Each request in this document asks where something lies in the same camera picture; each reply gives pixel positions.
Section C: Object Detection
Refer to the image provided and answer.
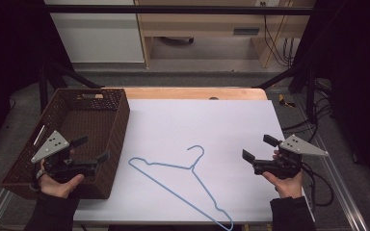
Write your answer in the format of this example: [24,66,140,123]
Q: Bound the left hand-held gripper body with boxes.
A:
[31,130,99,184]

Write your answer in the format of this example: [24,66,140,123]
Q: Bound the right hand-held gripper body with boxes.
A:
[252,134,330,180]

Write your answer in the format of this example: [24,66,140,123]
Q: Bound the person's right hand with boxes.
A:
[262,170,304,199]

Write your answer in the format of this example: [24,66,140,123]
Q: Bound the person's left hand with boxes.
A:
[38,172,86,199]

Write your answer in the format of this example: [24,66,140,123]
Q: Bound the brown woven basket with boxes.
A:
[0,88,131,200]

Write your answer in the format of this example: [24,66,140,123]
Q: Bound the yellow and black tool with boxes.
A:
[277,93,297,109]

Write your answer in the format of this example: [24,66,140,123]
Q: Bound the white sheet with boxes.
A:
[73,98,316,224]

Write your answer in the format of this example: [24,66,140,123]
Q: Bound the dark curtain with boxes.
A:
[0,0,75,158]
[297,0,370,187]

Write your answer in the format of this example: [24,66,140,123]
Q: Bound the white cabinet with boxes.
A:
[43,0,145,64]

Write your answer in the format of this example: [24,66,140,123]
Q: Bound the light wooden desk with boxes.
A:
[134,0,316,69]

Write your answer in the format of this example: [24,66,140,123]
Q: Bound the black metal crossbar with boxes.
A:
[43,4,314,15]

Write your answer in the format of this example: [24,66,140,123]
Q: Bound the black floor cables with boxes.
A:
[281,78,335,143]

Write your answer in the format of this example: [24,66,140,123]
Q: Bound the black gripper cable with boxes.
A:
[301,162,335,208]

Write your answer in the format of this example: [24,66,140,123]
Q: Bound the light blue wire hanger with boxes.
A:
[127,144,235,231]

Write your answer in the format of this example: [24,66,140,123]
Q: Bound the black metal frame strut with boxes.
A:
[38,60,104,114]
[255,62,317,123]

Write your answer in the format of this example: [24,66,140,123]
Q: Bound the black hanging cables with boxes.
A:
[259,1,296,69]

